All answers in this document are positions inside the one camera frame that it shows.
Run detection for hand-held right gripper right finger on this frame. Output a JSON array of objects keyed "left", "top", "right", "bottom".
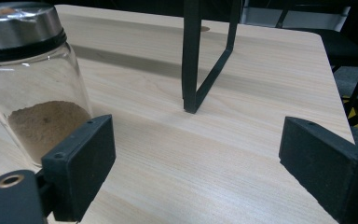
[{"left": 279, "top": 116, "right": 358, "bottom": 224}]

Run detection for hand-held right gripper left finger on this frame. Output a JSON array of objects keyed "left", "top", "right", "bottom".
[{"left": 35, "top": 114, "right": 117, "bottom": 222}]

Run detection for glass jar with brown powder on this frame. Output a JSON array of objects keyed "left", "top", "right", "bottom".
[{"left": 0, "top": 1, "right": 93, "bottom": 169}]

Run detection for black shelf with metal legs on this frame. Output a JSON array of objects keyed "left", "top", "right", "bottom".
[{"left": 181, "top": 0, "right": 242, "bottom": 115}]

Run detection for black folding chair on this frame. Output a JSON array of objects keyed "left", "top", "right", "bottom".
[{"left": 276, "top": 0, "right": 358, "bottom": 116}]

